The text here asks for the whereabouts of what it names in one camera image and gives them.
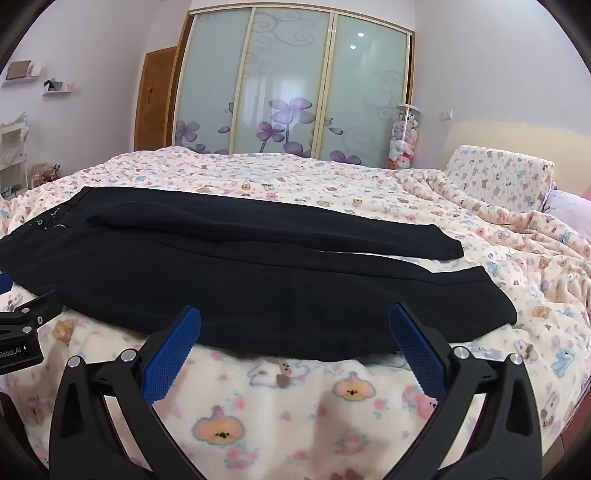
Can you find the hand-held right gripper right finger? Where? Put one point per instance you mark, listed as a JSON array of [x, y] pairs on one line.
[[415, 355]]

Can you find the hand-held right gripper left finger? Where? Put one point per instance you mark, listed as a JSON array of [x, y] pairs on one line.
[[178, 350]]

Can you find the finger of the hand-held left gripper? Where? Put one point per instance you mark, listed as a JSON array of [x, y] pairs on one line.
[[34, 307], [4, 282]]

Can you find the black pants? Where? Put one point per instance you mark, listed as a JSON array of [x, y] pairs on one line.
[[231, 277]]

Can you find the brown plush toys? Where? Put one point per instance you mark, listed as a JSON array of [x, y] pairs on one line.
[[46, 173]]

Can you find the white dresser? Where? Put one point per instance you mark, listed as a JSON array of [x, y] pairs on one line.
[[11, 152]]

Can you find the animal printed blanket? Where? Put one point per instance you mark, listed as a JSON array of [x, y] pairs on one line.
[[351, 212]]

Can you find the animal printed pillow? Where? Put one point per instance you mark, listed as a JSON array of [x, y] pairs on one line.
[[494, 177]]

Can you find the pink pillow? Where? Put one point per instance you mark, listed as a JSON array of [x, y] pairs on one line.
[[568, 201]]

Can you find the clear tube of plush toys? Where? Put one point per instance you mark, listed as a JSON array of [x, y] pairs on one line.
[[404, 138]]

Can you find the wooden door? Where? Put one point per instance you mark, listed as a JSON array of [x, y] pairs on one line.
[[154, 101]]

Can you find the cream headboard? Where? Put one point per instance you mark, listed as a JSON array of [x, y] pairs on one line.
[[508, 138]]

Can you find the flower glass sliding wardrobe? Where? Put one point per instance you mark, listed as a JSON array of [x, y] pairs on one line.
[[295, 92]]

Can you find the white wall shelf with trinkets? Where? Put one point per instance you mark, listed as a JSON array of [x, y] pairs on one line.
[[57, 87]]

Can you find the white wall shelf with box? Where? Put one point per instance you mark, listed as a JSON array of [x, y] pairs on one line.
[[21, 76]]

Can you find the wall socket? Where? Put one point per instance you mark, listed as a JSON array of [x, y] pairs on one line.
[[446, 115]]

